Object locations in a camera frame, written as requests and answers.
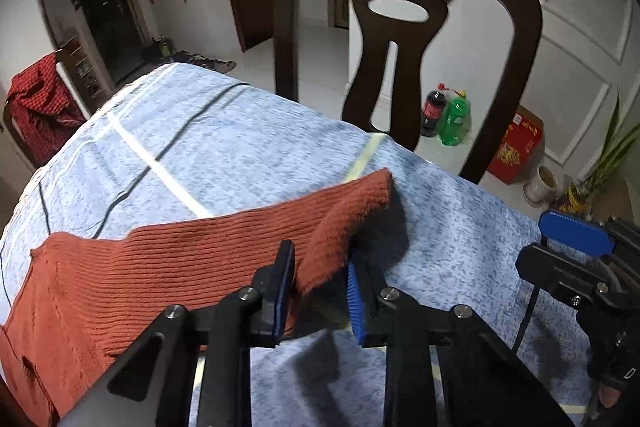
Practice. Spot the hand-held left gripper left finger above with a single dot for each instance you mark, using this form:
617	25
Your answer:
283	287

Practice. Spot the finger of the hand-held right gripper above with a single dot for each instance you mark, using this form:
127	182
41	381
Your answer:
575	232
555	269

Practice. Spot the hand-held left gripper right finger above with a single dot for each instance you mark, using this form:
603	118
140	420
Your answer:
356	307

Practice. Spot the rust knit sweater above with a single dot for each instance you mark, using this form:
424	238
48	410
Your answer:
150	272

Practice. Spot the person's right hand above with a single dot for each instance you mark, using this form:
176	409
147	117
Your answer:
608	396

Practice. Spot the white ceramic pot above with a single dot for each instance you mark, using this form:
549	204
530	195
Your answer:
541	185

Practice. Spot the green potted plant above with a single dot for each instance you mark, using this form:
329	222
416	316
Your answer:
607	157

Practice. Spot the red cardboard box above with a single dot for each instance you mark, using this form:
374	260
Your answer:
517	147

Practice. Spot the green plastic bottle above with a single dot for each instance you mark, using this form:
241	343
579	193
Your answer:
456	122

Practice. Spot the blue checked blanket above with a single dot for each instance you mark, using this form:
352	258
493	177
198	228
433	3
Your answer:
210	142

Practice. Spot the cola bottle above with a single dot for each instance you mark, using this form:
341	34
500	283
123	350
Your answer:
433	112

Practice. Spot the dark wooden chair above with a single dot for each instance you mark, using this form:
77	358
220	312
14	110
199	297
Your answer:
492	7
60	57

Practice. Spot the shoes on floor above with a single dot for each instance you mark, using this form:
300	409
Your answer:
205	59

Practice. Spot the shoe rack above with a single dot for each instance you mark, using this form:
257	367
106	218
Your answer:
82	64

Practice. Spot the red checked cloth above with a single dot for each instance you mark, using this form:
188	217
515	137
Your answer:
42	99

